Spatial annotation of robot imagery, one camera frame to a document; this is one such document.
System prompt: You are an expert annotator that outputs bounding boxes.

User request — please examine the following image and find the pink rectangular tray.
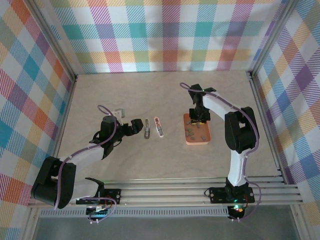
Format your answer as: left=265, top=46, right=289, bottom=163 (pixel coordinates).
left=182, top=113, right=213, bottom=147

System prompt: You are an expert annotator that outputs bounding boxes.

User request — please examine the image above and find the grey metal clip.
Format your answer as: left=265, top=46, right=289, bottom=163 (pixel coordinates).
left=143, top=118, right=152, bottom=139

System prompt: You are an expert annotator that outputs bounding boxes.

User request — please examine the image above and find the small grey white block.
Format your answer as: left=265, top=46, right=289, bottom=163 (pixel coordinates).
left=111, top=107, right=126, bottom=126

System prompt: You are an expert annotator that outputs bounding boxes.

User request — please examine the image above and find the colourful plaid backdrop cloth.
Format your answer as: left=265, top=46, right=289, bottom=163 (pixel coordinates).
left=0, top=0, right=320, bottom=240

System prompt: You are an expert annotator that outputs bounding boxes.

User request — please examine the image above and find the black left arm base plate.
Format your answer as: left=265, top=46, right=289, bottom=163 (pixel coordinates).
left=75, top=187, right=123, bottom=205

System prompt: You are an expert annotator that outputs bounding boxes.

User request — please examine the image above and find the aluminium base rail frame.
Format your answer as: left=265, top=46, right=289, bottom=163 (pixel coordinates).
left=27, top=174, right=305, bottom=207

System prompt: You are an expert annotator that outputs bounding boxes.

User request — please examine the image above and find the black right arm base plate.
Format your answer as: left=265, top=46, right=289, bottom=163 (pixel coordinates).
left=208, top=186, right=256, bottom=204

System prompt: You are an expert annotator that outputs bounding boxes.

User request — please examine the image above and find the grey slotted cable duct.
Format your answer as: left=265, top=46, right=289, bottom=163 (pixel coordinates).
left=39, top=209, right=230, bottom=219

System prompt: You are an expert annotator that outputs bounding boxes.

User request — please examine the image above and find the aluminium frame post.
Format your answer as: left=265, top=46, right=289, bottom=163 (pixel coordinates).
left=248, top=0, right=300, bottom=77
left=31, top=0, right=78, bottom=82

